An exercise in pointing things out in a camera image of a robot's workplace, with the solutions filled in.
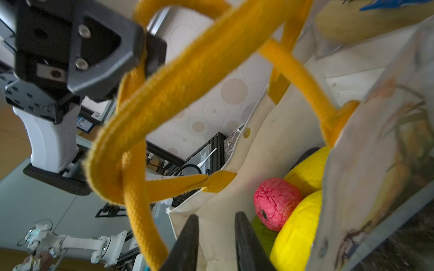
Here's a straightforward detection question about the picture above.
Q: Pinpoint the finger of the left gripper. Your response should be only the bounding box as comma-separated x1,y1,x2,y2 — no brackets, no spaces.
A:
145,32,167,78
66,1,146,99

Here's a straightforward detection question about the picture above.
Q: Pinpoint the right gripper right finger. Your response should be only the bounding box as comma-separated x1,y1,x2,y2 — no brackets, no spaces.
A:
235,212,276,271

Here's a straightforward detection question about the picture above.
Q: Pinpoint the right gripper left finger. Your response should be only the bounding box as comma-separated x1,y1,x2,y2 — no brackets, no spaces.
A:
159,215,200,271

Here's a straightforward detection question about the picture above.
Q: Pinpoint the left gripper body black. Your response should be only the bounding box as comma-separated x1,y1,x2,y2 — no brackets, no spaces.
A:
1,1,81,124

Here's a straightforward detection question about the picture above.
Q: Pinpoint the yellow mango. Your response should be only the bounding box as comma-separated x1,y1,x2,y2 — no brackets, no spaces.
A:
270,190,322,271
284,146,331,198

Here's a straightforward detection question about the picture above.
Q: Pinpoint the pink dragon fruit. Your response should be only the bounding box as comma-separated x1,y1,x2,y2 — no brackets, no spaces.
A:
253,178,302,232

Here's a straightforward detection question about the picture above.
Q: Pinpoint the green cabbage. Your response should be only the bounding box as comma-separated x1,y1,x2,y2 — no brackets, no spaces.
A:
250,216,279,257

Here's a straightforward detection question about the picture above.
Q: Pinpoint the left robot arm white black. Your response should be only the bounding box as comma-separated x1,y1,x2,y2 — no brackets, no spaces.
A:
1,1,167,195

